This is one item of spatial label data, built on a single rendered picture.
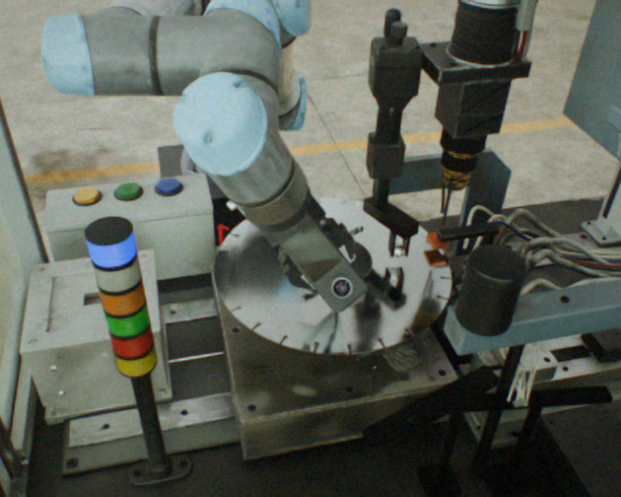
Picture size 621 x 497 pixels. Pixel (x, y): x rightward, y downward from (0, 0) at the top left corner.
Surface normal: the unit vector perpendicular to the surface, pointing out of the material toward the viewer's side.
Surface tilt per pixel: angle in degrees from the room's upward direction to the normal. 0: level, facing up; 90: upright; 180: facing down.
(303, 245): 52
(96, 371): 90
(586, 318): 90
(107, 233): 0
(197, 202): 0
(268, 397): 0
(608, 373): 90
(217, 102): 31
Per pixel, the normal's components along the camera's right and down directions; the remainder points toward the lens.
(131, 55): 0.00, 0.25
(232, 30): 0.01, -0.44
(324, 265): -0.03, 0.01
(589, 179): 0.01, -0.78
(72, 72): -0.05, 0.61
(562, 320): 0.22, 0.61
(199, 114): -0.33, -0.43
